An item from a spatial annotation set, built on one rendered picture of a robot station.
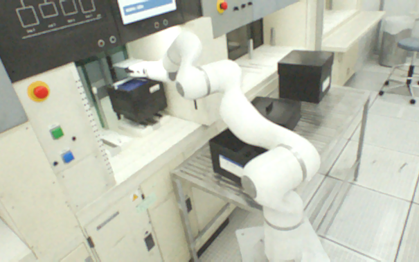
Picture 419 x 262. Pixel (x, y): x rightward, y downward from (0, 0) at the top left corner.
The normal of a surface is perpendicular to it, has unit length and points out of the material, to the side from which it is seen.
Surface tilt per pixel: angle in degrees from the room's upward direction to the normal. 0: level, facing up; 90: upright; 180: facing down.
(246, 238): 0
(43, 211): 90
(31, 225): 90
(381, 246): 0
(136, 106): 90
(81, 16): 90
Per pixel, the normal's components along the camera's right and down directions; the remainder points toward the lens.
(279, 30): -0.60, 0.46
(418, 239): -0.11, -0.86
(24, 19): 0.79, 0.22
